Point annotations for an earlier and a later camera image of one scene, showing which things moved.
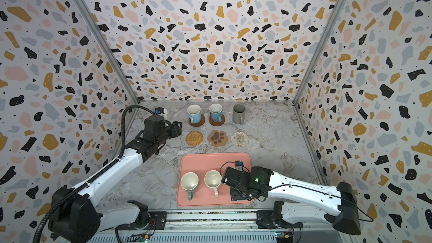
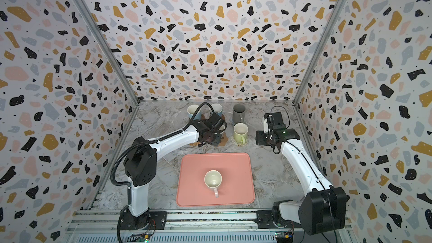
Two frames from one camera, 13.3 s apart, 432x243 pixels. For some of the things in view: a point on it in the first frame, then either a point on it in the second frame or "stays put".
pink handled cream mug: [212, 179] stays put
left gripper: [175, 129] to [218, 140]
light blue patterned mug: [216, 110] stays put
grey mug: [238, 113] stays put
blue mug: [194, 113] stays put
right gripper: [234, 198] to [259, 138]
